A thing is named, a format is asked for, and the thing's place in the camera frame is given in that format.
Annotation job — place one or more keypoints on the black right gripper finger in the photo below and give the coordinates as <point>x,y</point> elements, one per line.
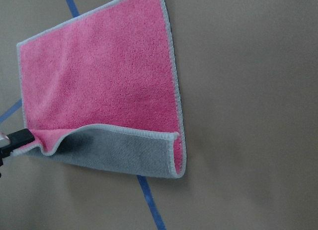
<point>17,140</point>

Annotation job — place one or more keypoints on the pink and grey towel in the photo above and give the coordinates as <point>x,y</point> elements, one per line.
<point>101,91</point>

